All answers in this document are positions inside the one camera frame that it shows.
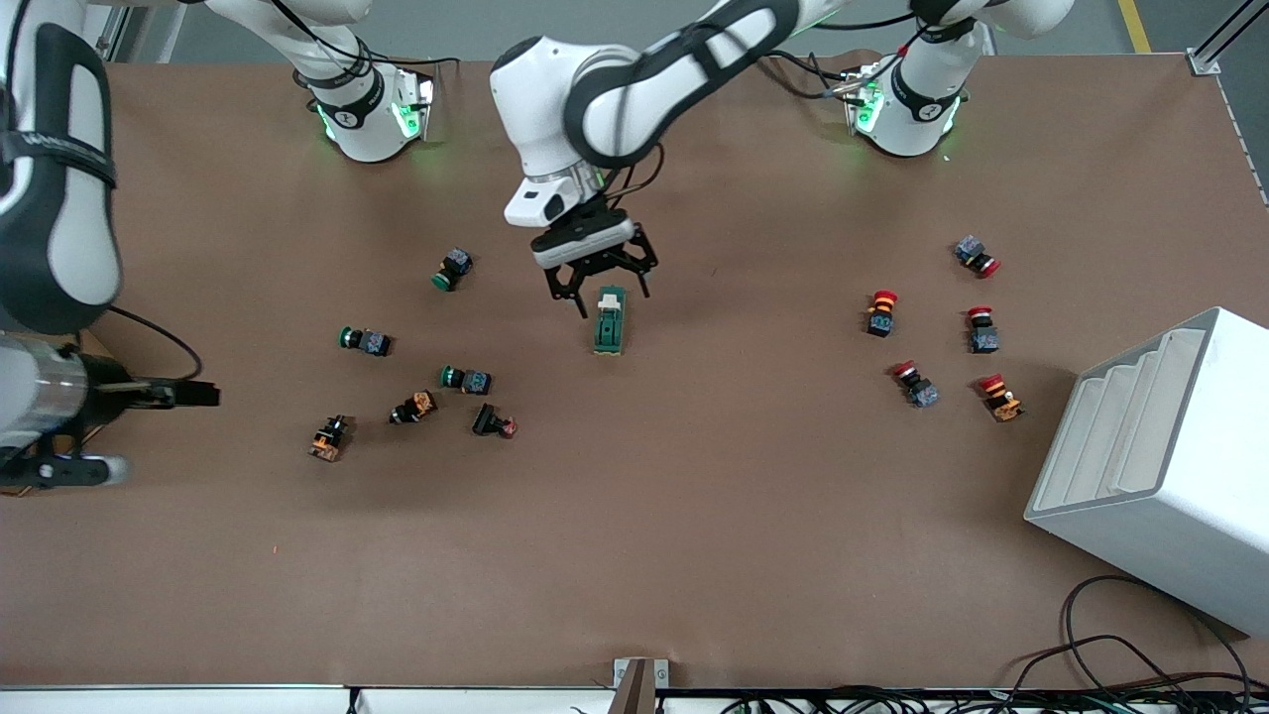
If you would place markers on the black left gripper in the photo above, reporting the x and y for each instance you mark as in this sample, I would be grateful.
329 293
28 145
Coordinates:
596 264

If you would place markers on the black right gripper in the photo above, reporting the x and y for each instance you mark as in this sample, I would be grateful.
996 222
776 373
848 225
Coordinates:
99 389

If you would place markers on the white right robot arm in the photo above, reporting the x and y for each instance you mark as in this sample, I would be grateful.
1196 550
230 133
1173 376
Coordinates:
55 198

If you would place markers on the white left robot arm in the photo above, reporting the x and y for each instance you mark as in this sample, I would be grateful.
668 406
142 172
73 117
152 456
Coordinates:
634 89

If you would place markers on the black button orange contact block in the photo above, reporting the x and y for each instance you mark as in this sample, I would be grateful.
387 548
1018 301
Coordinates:
329 437
414 408

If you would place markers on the red button orange contact block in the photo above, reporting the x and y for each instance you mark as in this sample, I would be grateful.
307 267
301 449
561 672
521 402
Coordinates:
1001 397
880 312

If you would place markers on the red button blue contact block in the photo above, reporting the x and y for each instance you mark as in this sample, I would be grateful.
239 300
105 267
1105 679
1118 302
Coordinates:
915 384
982 331
977 256

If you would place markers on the white stepped storage rack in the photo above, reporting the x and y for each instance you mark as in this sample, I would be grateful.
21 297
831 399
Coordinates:
1160 466

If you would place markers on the green push button switch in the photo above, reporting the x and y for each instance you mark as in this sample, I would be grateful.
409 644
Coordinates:
453 269
365 341
466 379

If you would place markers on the black switch with red lens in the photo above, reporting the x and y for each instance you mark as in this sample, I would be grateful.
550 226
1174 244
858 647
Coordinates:
492 421

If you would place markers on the silver table edge rail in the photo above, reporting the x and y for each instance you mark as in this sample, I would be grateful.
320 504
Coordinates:
198 699

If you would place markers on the metal table edge bracket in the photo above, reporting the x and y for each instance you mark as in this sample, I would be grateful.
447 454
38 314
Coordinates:
634 684

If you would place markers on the aluminium frame profile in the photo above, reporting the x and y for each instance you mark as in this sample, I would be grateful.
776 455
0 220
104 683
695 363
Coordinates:
1224 40

